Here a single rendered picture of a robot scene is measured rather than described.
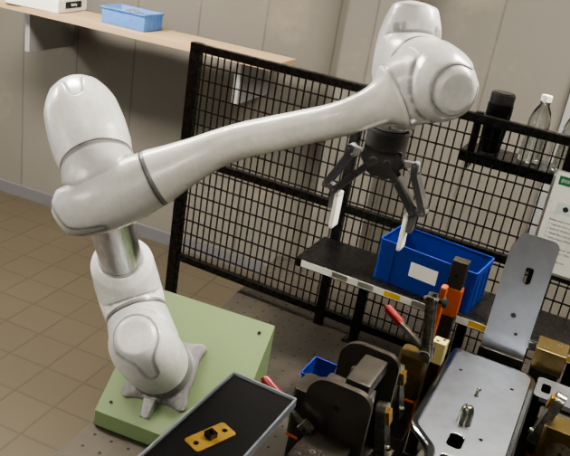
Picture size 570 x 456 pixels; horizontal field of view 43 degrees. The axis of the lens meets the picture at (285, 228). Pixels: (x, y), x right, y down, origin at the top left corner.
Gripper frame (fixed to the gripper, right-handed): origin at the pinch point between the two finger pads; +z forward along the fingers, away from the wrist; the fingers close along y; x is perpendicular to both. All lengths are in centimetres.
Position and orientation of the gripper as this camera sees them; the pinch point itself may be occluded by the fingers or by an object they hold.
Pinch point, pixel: (366, 232)
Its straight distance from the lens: 135.7
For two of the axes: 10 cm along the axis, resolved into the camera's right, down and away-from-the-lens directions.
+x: 4.5, -2.8, 8.5
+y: 8.8, 3.0, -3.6
